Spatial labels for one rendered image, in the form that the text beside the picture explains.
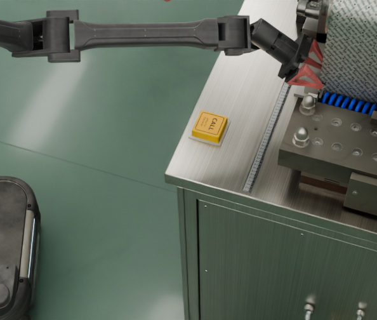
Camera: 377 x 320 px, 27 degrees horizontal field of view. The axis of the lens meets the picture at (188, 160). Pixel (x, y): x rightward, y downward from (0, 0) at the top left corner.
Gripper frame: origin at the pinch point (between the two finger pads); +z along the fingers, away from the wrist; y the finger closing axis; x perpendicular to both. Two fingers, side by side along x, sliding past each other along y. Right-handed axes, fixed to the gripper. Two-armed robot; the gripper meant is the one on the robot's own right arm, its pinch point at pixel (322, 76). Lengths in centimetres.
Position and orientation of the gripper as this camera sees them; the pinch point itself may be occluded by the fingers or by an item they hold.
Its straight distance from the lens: 185.6
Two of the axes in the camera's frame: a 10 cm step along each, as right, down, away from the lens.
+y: -3.2, 7.6, -5.6
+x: 4.8, -3.8, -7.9
